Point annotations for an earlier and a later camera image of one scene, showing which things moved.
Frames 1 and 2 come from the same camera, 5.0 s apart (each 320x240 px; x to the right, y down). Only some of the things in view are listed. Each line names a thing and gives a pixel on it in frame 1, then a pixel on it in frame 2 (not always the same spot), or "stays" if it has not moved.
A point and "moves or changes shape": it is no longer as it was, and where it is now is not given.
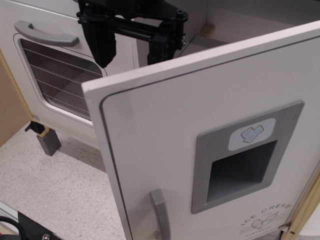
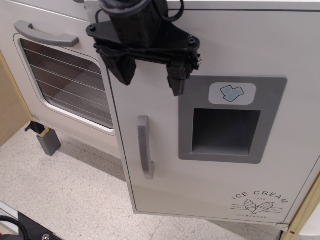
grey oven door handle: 26,28 stays
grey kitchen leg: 50,142 stays
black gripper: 157,19 to 143,29
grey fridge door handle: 162,213 to 147,164
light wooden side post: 309,203 stays
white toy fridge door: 222,144 moves or changes shape
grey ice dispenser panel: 232,161 to 231,119
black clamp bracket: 36,127 stays
